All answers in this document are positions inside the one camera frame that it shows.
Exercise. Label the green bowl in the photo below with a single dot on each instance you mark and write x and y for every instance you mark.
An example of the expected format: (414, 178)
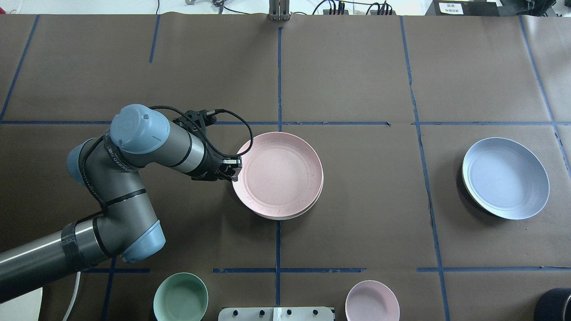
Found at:
(181, 297)

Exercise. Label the dark blue pot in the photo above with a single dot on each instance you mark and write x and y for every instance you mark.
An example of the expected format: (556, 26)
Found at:
(554, 305)

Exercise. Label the blue plate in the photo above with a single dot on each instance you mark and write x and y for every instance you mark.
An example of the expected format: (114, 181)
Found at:
(505, 178)

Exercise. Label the pink bowl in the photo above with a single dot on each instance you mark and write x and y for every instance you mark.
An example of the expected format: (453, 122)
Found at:
(371, 300)

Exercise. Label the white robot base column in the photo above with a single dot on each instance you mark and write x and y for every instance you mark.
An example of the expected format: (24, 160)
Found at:
(318, 313)

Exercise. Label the cream plate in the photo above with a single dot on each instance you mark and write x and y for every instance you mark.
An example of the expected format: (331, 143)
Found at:
(296, 214)

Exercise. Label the pink plate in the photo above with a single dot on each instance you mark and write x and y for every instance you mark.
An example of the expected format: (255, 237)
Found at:
(281, 174)

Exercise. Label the black box with label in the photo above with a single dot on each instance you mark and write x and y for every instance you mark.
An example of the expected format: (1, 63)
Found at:
(461, 8)

